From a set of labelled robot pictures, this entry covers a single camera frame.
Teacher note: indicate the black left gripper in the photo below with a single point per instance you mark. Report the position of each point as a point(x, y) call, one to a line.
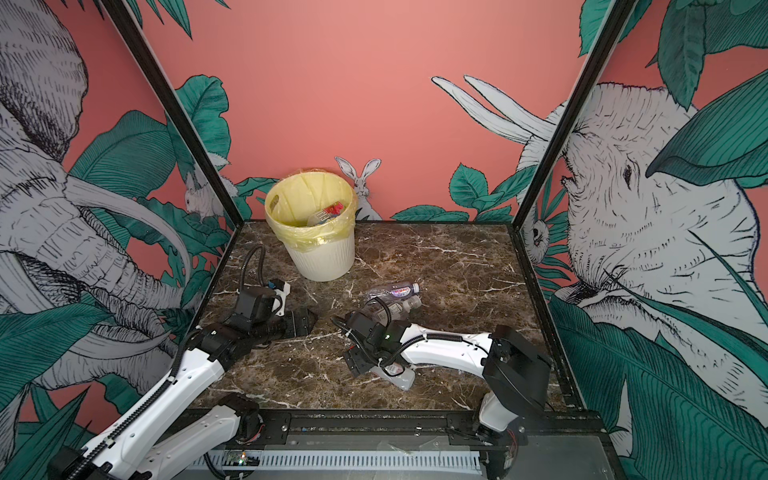
point(294, 330)

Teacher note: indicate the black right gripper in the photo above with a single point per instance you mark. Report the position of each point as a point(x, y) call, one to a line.
point(352, 357)

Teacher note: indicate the bottle red green label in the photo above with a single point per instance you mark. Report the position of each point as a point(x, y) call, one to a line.
point(326, 214)

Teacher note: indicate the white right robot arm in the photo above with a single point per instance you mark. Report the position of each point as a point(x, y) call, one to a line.
point(517, 374)

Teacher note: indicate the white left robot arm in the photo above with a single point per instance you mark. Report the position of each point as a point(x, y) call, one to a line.
point(135, 447)

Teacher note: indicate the white ribbed waste bin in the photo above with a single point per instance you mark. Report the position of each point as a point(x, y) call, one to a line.
point(327, 262)

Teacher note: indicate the yellow plastic bin liner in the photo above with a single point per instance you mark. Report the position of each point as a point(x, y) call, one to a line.
point(292, 201)

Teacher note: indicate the clear bottle white label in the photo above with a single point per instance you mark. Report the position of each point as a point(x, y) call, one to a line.
point(400, 310)

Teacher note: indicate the clear bottle purple label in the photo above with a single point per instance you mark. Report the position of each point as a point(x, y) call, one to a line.
point(394, 292)

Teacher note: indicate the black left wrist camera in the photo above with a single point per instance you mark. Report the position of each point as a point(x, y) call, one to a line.
point(260, 303)

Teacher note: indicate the white vented cable duct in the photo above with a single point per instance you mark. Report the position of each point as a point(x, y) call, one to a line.
point(232, 461)

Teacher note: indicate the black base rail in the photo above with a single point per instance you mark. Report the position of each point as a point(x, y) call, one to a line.
point(461, 427)

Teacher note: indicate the black left corner frame post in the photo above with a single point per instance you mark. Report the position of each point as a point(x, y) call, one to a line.
point(122, 18)

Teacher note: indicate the black corner frame post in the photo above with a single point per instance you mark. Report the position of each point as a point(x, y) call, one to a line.
point(608, 37)
point(122, 18)

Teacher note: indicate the black right corner frame post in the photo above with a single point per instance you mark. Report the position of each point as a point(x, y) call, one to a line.
point(608, 37)

